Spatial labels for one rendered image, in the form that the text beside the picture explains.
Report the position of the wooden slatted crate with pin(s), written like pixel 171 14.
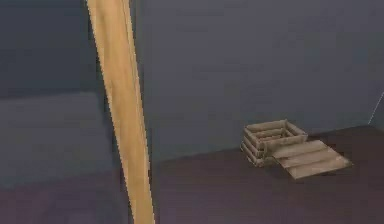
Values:
pixel 263 136

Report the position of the wooden slatted crate lid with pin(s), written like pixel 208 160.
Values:
pixel 310 158

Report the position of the light wooden door frame post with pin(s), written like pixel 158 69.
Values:
pixel 121 100

